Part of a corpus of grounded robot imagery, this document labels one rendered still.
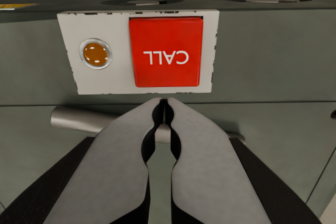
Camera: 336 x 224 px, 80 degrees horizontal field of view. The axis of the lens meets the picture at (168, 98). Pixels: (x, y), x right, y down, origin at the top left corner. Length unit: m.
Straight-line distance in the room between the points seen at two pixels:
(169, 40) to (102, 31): 0.06
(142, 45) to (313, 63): 0.16
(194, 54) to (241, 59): 0.05
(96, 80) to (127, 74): 0.03
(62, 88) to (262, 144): 0.23
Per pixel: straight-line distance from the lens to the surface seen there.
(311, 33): 0.22
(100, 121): 0.21
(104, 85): 0.21
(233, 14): 0.19
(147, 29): 0.17
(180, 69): 0.18
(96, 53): 0.19
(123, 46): 0.19
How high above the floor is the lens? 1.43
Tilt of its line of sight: 60 degrees down
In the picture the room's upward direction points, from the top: 180 degrees counter-clockwise
